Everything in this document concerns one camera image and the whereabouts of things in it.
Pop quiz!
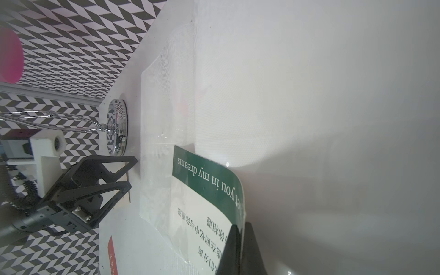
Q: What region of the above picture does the beige calendar card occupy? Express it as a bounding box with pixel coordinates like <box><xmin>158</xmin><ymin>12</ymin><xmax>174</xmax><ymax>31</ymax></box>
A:
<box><xmin>113</xmin><ymin>173</ymin><xmax>131</xmax><ymax>209</ymax></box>

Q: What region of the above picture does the green white text card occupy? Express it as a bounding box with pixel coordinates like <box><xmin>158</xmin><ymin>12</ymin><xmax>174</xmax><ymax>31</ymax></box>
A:
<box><xmin>168</xmin><ymin>146</ymin><xmax>246</xmax><ymax>275</ymax></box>

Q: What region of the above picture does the red square card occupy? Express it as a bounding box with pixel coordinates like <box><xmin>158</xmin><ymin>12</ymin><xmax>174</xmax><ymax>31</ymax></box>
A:
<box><xmin>107</xmin><ymin>237</ymin><xmax>119</xmax><ymax>275</ymax></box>

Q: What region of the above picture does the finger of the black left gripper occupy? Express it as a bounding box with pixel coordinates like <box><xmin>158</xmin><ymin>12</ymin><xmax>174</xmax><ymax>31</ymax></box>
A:
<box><xmin>51</xmin><ymin>155</ymin><xmax>138</xmax><ymax>198</ymax></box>
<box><xmin>55</xmin><ymin>181</ymin><xmax>132</xmax><ymax>227</ymax></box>

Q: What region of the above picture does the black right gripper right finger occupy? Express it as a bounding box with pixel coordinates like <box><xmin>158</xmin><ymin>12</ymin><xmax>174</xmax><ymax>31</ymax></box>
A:
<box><xmin>241</xmin><ymin>222</ymin><xmax>267</xmax><ymax>275</ymax></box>

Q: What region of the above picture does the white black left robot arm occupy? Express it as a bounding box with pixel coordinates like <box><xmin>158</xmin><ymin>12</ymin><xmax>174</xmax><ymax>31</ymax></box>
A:
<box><xmin>1</xmin><ymin>155</ymin><xmax>138</xmax><ymax>246</ymax></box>

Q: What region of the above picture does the chrome wire cup stand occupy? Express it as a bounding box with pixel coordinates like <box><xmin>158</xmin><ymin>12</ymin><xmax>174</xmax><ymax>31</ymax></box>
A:
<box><xmin>1</xmin><ymin>99</ymin><xmax>128</xmax><ymax>157</ymax></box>

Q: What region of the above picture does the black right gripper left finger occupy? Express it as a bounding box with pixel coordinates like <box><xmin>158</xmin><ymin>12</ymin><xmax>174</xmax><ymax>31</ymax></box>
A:
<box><xmin>215</xmin><ymin>225</ymin><xmax>241</xmax><ymax>275</ymax></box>

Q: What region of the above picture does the white photo album bicycle cover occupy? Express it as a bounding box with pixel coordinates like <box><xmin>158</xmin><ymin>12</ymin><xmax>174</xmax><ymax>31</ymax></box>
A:
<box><xmin>139</xmin><ymin>1</ymin><xmax>440</xmax><ymax>275</ymax></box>

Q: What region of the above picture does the pink plastic cup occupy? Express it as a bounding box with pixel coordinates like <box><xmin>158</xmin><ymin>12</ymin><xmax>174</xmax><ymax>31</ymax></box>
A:
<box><xmin>1</xmin><ymin>27</ymin><xmax>24</xmax><ymax>84</ymax></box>

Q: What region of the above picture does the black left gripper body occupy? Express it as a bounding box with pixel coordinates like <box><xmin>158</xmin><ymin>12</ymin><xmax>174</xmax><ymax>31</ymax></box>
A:
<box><xmin>36</xmin><ymin>192</ymin><xmax>103</xmax><ymax>233</ymax></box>

